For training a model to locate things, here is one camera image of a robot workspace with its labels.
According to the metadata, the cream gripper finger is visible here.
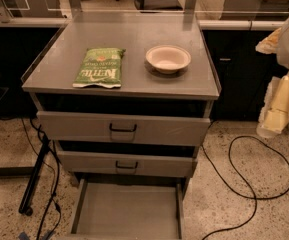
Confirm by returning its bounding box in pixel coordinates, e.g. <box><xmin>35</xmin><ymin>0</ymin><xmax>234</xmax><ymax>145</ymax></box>
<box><xmin>255</xmin><ymin>28</ymin><xmax>281</xmax><ymax>54</ymax></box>
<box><xmin>256</xmin><ymin>72</ymin><xmax>289</xmax><ymax>138</ymax></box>

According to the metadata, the green jalapeno chip bag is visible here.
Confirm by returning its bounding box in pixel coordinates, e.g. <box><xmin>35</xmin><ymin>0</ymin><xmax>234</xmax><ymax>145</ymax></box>
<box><xmin>72</xmin><ymin>48</ymin><xmax>125</xmax><ymax>89</ymax></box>

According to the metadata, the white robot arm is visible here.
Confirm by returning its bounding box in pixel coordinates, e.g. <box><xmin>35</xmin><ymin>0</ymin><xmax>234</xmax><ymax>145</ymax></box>
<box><xmin>256</xmin><ymin>17</ymin><xmax>289</xmax><ymax>138</ymax></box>

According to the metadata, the grey drawer cabinet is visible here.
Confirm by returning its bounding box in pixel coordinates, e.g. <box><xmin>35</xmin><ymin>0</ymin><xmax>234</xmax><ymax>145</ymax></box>
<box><xmin>23</xmin><ymin>13</ymin><xmax>220</xmax><ymax>182</ymax></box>

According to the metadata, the grey bottom drawer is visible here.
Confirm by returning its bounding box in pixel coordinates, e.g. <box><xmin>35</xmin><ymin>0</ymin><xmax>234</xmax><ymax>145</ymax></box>
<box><xmin>58</xmin><ymin>179</ymin><xmax>184</xmax><ymax>240</ymax></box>

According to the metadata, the grey middle drawer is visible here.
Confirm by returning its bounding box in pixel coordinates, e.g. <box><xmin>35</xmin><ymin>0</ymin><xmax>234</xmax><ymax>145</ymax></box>
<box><xmin>56</xmin><ymin>141</ymin><xmax>197</xmax><ymax>178</ymax></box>

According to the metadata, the white paper bowl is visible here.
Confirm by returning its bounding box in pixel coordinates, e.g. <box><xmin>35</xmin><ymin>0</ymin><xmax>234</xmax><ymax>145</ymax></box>
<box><xmin>145</xmin><ymin>45</ymin><xmax>191</xmax><ymax>74</ymax></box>

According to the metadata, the black stand leg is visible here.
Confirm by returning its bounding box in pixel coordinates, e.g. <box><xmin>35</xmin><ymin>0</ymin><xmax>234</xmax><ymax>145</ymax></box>
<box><xmin>0</xmin><ymin>136</ymin><xmax>49</xmax><ymax>216</ymax></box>

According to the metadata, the black floor cables left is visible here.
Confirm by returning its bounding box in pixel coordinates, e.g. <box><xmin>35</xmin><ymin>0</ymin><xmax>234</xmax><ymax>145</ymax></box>
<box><xmin>19</xmin><ymin>117</ymin><xmax>62</xmax><ymax>240</ymax></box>

